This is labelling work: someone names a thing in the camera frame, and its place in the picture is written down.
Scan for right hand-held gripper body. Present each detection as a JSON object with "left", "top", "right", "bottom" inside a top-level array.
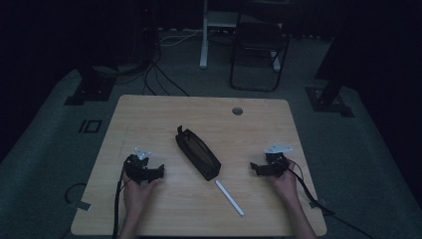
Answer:
[{"left": 263, "top": 142, "right": 295, "bottom": 178}]

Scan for person's left hand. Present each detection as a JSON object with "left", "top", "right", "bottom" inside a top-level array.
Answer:
[{"left": 121, "top": 172, "right": 161, "bottom": 215}]

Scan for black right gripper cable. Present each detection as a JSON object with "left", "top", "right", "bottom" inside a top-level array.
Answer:
[{"left": 284, "top": 158, "right": 376, "bottom": 239}]

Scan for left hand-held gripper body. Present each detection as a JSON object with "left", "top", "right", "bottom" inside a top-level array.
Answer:
[{"left": 123, "top": 147, "right": 157, "bottom": 185}]

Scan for white pen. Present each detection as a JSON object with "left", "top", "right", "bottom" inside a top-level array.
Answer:
[{"left": 215, "top": 179, "right": 246, "bottom": 217}]

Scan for black folding chair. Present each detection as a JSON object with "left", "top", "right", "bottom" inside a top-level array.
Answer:
[{"left": 229, "top": 19, "right": 292, "bottom": 93}]

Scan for person's right hand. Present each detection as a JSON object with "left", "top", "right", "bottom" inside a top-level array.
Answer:
[{"left": 269, "top": 159, "right": 300, "bottom": 206}]

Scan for white desk frame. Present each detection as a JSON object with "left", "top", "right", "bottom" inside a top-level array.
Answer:
[{"left": 199, "top": 0, "right": 282, "bottom": 73}]

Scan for black stand base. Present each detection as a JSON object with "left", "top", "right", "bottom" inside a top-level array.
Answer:
[
  {"left": 305, "top": 78, "right": 355, "bottom": 119},
  {"left": 64, "top": 66, "right": 117, "bottom": 107}
]

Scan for black floor cables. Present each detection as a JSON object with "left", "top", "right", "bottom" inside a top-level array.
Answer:
[{"left": 113, "top": 31, "right": 191, "bottom": 98}]

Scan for black pencil case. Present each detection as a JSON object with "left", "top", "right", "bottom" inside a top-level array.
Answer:
[{"left": 174, "top": 124, "right": 222, "bottom": 182}]

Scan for white floor cable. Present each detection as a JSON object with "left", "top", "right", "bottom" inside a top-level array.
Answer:
[{"left": 158, "top": 28, "right": 233, "bottom": 48}]

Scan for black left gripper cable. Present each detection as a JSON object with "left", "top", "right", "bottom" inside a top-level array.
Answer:
[{"left": 111, "top": 161, "right": 131, "bottom": 239}]

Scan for grey tape piece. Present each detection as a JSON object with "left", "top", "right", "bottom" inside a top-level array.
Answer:
[
  {"left": 75, "top": 199, "right": 92, "bottom": 212},
  {"left": 308, "top": 198, "right": 328, "bottom": 209}
]

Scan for black looped floor cable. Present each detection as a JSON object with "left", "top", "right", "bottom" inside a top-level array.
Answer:
[{"left": 64, "top": 181, "right": 88, "bottom": 206}]

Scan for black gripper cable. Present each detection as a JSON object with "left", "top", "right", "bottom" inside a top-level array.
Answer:
[
  {"left": 111, "top": 161, "right": 131, "bottom": 239},
  {"left": 284, "top": 158, "right": 376, "bottom": 239}
]

